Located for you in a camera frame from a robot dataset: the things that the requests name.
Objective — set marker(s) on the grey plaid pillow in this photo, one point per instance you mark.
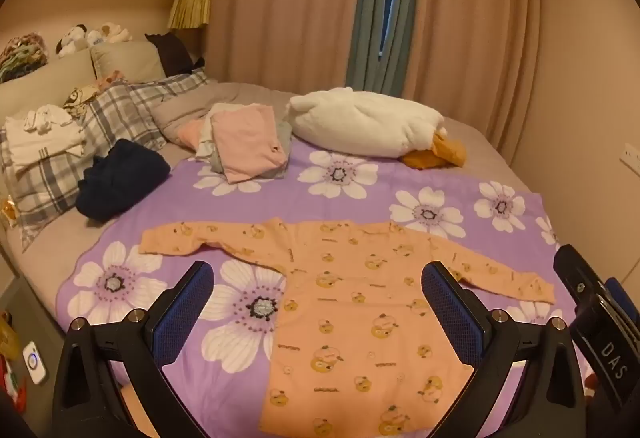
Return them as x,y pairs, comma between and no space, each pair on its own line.
45,188
135,110

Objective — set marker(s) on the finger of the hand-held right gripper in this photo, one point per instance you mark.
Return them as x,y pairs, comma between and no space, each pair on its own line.
622,298
575,273

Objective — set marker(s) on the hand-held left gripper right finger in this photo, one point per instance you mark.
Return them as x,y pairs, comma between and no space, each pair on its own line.
452,313

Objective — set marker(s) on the beige headboard cushion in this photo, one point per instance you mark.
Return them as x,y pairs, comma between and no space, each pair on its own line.
130,60
45,82

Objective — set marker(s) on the white wall outlet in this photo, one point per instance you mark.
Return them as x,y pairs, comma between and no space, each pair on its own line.
631,161

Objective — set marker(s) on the navy blue garment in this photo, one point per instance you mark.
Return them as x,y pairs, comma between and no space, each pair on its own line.
122,180

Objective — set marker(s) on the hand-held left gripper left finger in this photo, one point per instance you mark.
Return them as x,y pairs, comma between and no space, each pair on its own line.
182,313

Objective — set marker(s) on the beige curtain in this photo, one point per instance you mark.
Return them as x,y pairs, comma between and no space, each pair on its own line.
285,2
475,32

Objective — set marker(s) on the yellow toy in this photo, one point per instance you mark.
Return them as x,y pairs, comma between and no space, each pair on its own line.
7,335

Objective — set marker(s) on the blue curtain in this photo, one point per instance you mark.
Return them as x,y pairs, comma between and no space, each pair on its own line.
387,2

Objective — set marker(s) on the colourful crochet blanket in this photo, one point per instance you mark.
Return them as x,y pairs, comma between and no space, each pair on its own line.
22,55

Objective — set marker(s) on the folded pink and grey clothes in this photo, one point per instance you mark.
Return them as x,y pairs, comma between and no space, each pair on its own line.
282,132

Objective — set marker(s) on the red toy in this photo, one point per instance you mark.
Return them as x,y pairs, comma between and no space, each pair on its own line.
12,385

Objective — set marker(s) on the white duck plush pillow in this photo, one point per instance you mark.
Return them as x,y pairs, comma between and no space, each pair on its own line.
360,122

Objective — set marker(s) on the dark brown pillow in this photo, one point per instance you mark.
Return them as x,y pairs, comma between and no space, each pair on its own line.
172,52

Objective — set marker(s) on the white dog plush toy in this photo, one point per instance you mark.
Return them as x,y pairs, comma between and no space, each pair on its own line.
72,40

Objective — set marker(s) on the white folded garment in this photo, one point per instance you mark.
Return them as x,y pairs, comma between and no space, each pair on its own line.
45,142

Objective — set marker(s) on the black and yellow patterned cloth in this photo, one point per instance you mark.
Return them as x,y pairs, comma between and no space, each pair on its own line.
80,100

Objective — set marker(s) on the yellow fringed cloth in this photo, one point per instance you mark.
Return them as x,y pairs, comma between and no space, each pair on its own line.
192,0

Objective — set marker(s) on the small pink cloth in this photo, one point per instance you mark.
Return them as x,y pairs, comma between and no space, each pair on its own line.
192,132

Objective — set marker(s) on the cream plush toy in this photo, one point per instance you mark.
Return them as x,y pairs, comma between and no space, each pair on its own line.
115,31

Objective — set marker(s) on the purple floral blanket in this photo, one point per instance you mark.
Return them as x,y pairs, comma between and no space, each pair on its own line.
160,213

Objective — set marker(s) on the orange printed baby shirt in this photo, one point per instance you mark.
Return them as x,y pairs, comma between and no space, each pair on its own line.
350,318

